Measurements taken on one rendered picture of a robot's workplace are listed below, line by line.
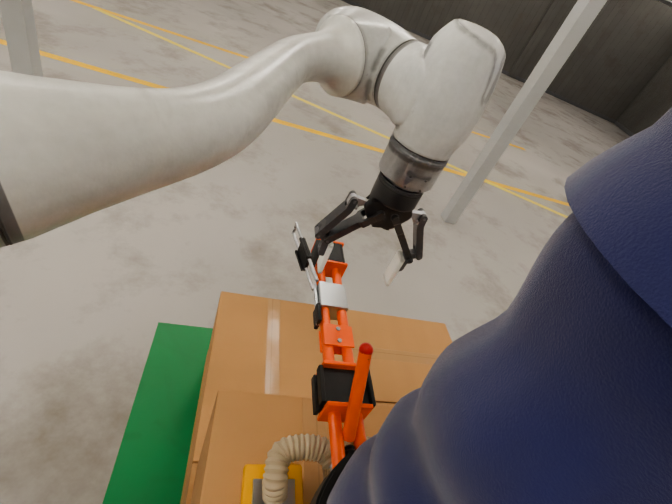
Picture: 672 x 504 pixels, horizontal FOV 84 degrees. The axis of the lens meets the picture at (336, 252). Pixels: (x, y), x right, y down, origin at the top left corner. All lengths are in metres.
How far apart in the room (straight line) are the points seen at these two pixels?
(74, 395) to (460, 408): 1.75
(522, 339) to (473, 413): 0.05
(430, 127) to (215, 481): 0.63
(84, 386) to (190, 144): 1.67
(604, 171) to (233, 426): 0.70
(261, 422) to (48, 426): 1.18
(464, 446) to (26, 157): 0.27
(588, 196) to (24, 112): 0.27
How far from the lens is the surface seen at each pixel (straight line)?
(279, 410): 0.80
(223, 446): 0.76
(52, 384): 1.93
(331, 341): 0.73
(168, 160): 0.28
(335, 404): 0.65
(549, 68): 3.44
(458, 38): 0.51
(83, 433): 1.81
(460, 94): 0.50
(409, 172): 0.54
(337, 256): 0.89
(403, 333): 1.62
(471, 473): 0.23
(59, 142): 0.26
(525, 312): 0.22
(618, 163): 0.19
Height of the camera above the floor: 1.65
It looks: 38 degrees down
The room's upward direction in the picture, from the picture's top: 25 degrees clockwise
